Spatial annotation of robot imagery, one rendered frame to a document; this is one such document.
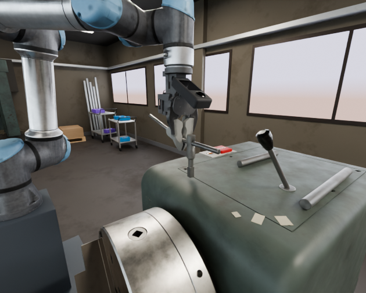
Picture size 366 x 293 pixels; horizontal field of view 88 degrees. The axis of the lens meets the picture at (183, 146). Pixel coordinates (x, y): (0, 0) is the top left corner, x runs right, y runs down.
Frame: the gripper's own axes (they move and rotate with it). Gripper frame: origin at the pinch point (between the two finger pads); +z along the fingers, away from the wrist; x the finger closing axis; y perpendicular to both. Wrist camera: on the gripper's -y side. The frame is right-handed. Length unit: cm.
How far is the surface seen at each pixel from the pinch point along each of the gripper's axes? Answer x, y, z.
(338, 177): -28.6, -27.7, 6.1
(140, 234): 18.3, -12.4, 11.1
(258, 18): -252, 160, -122
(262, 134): -7.6, -18.3, -5.6
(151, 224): 15.9, -11.9, 10.2
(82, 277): 28.2, -8.0, 18.6
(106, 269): 24.2, -8.4, 19.1
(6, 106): 105, 598, 19
